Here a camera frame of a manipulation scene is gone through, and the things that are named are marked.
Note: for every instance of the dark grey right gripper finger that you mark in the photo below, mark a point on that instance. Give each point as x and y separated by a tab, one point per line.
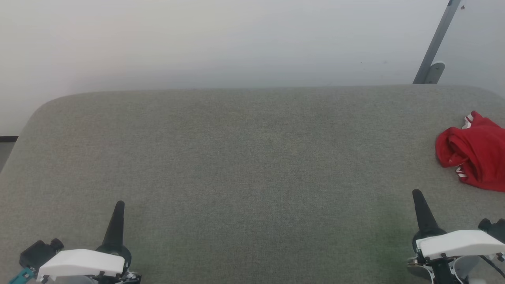
427	215
421	215

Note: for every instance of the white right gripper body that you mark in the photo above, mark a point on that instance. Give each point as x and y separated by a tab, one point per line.
459	241

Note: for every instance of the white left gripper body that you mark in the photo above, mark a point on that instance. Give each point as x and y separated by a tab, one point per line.
81	262

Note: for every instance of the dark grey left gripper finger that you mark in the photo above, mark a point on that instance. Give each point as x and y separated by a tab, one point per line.
111	232
119	232

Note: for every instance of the red basketball jersey garment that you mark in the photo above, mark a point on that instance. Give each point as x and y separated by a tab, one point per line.
477	154

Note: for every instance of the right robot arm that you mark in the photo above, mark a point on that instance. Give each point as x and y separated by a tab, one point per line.
442	272

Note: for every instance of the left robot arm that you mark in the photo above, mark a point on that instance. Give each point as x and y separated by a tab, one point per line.
118	278

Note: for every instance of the black right wrist box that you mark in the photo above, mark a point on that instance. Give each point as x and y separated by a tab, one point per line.
493	228

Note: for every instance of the black wrist box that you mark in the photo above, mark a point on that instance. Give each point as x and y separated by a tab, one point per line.
39	252
493	228

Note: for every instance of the black left wrist box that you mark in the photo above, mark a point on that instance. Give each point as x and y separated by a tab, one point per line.
39	252

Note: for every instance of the teal left wrist clip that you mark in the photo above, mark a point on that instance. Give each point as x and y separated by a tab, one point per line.
20	277

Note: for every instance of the dark wall baseboard strip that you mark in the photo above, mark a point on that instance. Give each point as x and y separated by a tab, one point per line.
8	139

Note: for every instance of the metal post foot plate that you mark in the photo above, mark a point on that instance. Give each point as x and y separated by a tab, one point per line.
435	73

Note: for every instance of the grey metal wall post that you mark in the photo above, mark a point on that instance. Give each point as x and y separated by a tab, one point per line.
436	43

